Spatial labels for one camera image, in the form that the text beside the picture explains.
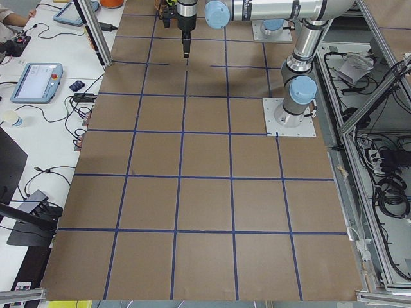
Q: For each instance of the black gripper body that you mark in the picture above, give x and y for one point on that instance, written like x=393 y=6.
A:
x=185 y=22

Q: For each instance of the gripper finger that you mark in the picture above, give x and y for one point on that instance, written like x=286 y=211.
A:
x=186 y=48

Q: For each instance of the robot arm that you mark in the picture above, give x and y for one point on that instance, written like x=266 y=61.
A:
x=315 y=15

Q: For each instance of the orange round object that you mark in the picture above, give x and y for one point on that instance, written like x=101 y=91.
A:
x=111 y=4

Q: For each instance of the black power adapter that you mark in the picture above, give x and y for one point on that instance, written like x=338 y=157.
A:
x=107 y=27

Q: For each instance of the dark blue plaid pouch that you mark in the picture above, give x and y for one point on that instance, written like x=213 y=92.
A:
x=77 y=85

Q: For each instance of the blue teach pendant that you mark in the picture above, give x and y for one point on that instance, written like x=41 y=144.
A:
x=38 y=83

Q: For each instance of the white paper cup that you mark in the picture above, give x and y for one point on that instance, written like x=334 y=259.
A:
x=12 y=118

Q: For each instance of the grey usb hub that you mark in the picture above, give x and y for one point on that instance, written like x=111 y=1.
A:
x=33 y=201

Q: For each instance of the black power brick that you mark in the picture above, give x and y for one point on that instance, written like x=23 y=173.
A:
x=395 y=158

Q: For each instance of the black monitor stand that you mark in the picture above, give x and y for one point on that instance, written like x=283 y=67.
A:
x=37 y=228

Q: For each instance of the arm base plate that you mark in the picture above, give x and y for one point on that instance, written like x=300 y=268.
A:
x=274 y=31
x=278 y=123

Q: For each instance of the aluminium frame cage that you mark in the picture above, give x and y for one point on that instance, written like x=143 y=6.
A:
x=363 y=66

